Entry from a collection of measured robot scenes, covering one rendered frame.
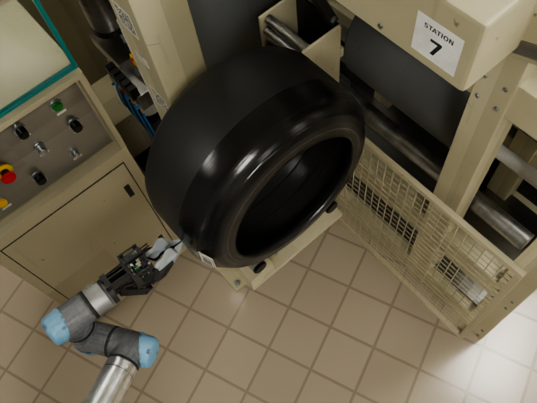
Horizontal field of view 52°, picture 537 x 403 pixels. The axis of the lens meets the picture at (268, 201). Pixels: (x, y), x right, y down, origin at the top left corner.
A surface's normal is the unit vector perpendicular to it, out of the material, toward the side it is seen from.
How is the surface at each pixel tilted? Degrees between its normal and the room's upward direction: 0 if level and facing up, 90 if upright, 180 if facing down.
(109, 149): 0
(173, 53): 90
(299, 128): 43
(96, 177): 90
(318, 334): 0
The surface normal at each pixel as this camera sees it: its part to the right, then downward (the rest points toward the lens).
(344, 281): -0.09, -0.45
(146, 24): 0.65, 0.65
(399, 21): -0.76, 0.61
